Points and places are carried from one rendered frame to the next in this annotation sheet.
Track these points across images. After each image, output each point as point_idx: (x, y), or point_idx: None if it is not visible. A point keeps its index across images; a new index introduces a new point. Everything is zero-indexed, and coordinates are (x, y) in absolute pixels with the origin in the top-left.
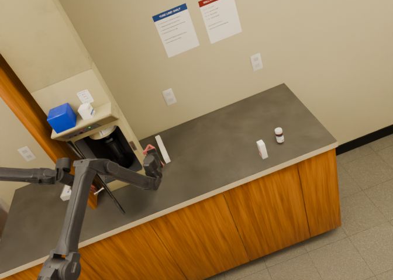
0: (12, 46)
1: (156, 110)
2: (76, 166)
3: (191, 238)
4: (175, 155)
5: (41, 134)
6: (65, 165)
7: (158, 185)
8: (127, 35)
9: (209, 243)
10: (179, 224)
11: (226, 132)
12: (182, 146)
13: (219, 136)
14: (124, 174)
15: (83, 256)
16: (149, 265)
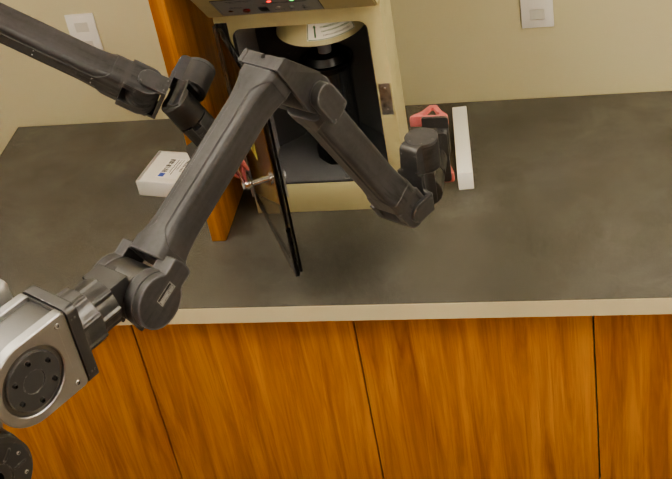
0: None
1: (483, 33)
2: (248, 63)
3: (454, 429)
4: (493, 176)
5: None
6: (197, 77)
7: (422, 215)
8: None
9: (501, 467)
10: (435, 370)
11: (670, 163)
12: (522, 159)
13: (643, 166)
14: (350, 140)
15: (147, 355)
16: (309, 460)
